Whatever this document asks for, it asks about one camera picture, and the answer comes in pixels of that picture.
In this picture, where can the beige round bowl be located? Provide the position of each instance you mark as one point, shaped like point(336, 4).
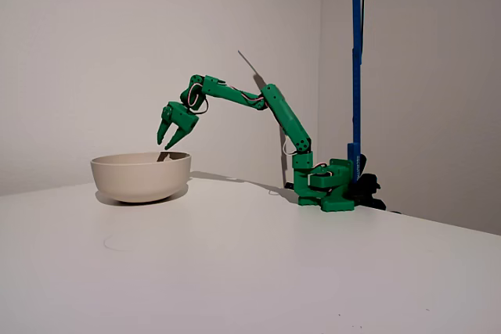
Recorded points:
point(141, 177)

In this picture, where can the blue camera pole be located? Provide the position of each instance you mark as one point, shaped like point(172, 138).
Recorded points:
point(356, 36)

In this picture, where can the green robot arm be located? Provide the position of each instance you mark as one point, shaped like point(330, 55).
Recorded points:
point(289, 115)

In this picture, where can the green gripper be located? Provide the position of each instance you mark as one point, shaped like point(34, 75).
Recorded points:
point(183, 120)

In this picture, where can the black table clamp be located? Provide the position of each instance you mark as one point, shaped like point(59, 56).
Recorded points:
point(370, 186)

